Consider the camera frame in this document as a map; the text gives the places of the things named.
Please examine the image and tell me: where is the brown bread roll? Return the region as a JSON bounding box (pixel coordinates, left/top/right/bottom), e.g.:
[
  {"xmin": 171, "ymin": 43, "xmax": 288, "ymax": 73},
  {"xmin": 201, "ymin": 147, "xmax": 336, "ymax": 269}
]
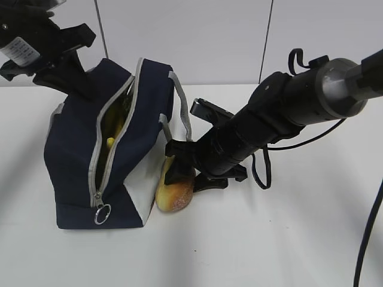
[{"xmin": 155, "ymin": 156, "xmax": 196, "ymax": 212}]

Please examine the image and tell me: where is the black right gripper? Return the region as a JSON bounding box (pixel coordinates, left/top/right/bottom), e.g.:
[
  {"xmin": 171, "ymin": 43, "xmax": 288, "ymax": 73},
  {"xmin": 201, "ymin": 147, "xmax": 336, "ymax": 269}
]
[{"xmin": 165, "ymin": 119, "xmax": 248, "ymax": 193}]

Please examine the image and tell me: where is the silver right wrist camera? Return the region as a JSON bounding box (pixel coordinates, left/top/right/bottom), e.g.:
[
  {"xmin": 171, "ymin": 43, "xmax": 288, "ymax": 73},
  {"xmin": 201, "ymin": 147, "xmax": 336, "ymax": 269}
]
[{"xmin": 190, "ymin": 98, "xmax": 234, "ymax": 126}]

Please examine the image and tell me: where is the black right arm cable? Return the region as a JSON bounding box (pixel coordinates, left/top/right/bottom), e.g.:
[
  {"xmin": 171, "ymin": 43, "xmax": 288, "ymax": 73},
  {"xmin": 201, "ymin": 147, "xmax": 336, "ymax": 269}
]
[{"xmin": 251, "ymin": 118, "xmax": 345, "ymax": 190}]

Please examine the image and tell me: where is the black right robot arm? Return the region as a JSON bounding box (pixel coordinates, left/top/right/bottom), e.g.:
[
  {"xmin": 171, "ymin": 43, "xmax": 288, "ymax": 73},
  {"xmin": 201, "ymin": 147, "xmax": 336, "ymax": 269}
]
[{"xmin": 165, "ymin": 48, "xmax": 382, "ymax": 192}]

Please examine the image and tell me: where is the navy and white lunch bag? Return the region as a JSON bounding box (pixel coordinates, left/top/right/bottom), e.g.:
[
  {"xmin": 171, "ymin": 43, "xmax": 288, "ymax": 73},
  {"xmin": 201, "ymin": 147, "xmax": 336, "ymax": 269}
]
[{"xmin": 44, "ymin": 59, "xmax": 191, "ymax": 230}]

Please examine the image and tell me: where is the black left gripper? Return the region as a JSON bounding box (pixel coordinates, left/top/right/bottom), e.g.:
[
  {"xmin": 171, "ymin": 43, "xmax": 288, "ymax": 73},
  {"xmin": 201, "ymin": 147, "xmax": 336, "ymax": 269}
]
[{"xmin": 1, "ymin": 1, "xmax": 98, "ymax": 100}]

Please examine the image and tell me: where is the yellow banana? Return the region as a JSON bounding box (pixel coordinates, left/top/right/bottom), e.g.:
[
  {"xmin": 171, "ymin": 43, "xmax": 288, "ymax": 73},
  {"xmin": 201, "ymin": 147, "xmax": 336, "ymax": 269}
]
[{"xmin": 104, "ymin": 98, "xmax": 127, "ymax": 149}]

